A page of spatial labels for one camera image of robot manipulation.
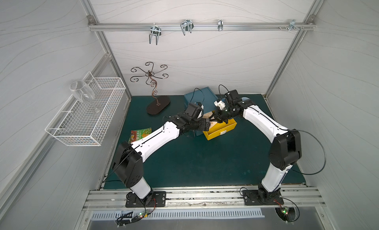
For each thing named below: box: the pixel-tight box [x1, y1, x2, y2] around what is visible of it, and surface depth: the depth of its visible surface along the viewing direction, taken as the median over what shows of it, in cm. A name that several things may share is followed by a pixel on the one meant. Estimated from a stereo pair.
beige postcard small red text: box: [202, 111, 215, 120], surface depth 86 cm
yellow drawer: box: [202, 118, 238, 141], surface depth 80 cm
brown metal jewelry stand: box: [129, 61, 171, 115], surface depth 98 cm
